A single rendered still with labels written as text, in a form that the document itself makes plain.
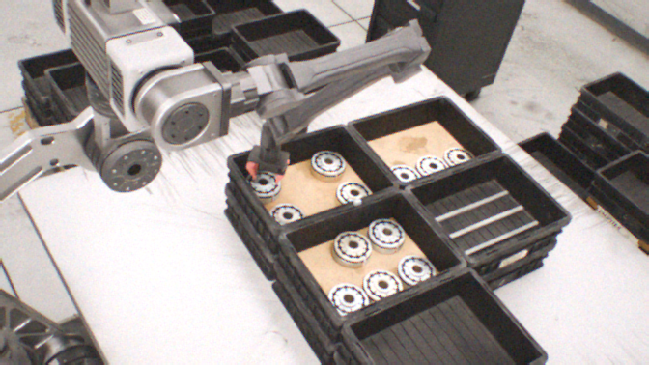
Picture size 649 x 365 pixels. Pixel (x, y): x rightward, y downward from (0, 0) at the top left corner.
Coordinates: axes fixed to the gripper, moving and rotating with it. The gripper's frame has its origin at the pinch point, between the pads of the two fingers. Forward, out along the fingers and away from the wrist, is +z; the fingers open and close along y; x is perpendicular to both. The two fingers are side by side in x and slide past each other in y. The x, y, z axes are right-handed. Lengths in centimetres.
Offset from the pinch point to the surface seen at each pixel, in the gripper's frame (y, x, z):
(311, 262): -18.3, 21.3, 4.2
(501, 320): -67, 30, -2
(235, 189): 7.6, 4.2, 2.7
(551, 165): -110, -113, 63
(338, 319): -28, 44, -6
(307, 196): -12.2, -1.8, 4.6
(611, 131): -128, -117, 40
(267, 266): -6.6, 20.3, 11.9
